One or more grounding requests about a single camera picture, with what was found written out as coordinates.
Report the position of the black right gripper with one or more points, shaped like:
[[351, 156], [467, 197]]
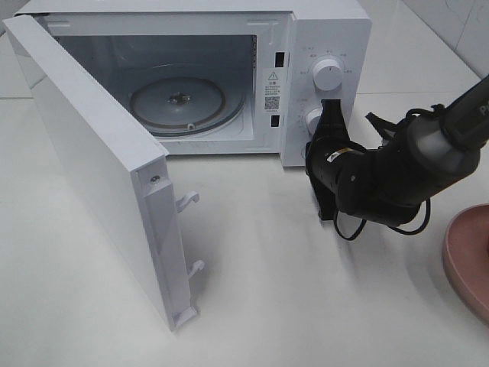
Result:
[[327, 155]]

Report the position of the pink round plate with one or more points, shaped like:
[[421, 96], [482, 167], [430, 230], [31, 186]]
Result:
[[465, 258]]

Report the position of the white microwave door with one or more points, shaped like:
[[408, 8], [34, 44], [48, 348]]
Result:
[[116, 166]]

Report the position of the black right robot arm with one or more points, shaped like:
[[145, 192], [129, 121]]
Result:
[[424, 153]]

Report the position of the lower white timer knob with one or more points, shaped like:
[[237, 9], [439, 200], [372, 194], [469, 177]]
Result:
[[312, 120]]

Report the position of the upper white power knob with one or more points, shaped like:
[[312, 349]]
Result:
[[328, 73]]

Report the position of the white microwave oven body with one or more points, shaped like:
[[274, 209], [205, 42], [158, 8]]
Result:
[[266, 49]]

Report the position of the glass microwave turntable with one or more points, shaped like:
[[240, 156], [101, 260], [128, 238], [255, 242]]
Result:
[[179, 106]]

